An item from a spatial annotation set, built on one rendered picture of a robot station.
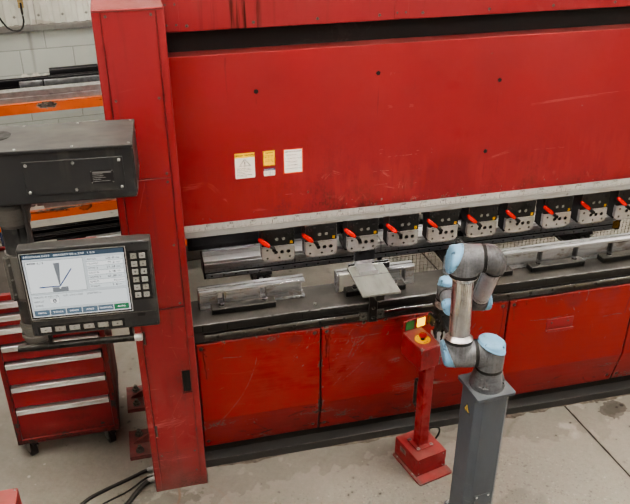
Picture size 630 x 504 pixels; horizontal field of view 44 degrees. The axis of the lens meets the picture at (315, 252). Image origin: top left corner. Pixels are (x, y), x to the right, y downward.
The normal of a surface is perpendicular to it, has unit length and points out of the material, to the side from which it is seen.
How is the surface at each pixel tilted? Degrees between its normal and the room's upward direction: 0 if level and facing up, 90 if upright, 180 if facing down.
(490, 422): 90
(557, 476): 0
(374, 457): 0
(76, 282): 90
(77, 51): 90
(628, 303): 90
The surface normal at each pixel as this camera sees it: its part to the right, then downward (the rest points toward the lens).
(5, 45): 0.32, 0.47
